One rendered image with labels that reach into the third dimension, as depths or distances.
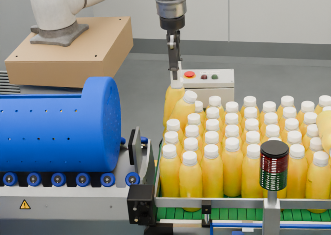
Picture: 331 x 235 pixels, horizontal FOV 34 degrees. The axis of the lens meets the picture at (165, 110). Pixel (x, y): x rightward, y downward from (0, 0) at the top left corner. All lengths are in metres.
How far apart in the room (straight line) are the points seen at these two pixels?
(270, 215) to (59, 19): 1.19
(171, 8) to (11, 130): 0.57
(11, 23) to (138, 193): 2.09
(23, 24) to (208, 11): 1.61
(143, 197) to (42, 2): 0.94
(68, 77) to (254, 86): 2.24
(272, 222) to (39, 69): 1.13
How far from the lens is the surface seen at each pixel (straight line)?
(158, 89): 4.10
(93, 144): 1.53
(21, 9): 3.36
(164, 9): 1.60
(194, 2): 4.38
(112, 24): 2.27
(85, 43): 2.15
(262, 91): 4.04
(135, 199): 1.50
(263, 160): 1.23
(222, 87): 1.83
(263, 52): 4.46
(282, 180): 1.25
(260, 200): 1.52
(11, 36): 3.47
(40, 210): 1.74
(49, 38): 2.20
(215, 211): 1.60
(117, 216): 1.69
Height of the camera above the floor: 1.96
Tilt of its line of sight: 31 degrees down
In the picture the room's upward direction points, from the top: 4 degrees counter-clockwise
